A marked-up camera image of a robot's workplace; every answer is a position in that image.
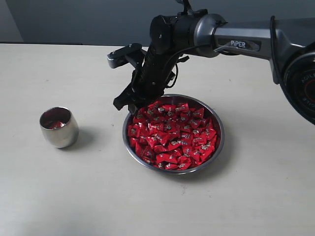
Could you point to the steel bowl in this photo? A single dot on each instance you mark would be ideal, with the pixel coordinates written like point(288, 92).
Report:
point(219, 140)

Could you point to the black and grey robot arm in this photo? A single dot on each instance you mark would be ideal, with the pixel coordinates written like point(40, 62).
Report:
point(289, 46)

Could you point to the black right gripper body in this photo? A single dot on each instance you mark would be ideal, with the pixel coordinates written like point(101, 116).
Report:
point(154, 75)

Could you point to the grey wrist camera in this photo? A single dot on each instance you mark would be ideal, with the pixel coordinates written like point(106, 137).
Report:
point(132, 53)

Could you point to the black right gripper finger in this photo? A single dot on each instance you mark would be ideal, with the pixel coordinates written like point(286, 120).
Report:
point(135, 106)
point(125, 98)

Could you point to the pile of red wrapped candies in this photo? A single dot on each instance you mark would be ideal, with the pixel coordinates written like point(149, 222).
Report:
point(172, 140)

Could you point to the stainless steel cup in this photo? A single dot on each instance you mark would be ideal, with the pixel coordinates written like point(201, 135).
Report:
point(64, 136)

